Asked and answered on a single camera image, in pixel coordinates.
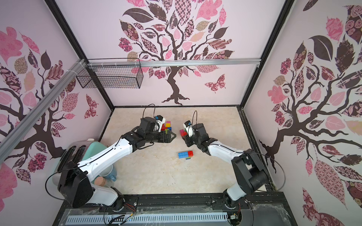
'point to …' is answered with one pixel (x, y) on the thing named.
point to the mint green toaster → (76, 151)
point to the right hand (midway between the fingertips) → (184, 134)
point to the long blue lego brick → (183, 155)
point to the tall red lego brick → (183, 133)
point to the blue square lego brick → (169, 128)
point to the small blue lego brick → (188, 158)
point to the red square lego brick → (190, 153)
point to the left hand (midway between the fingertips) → (170, 138)
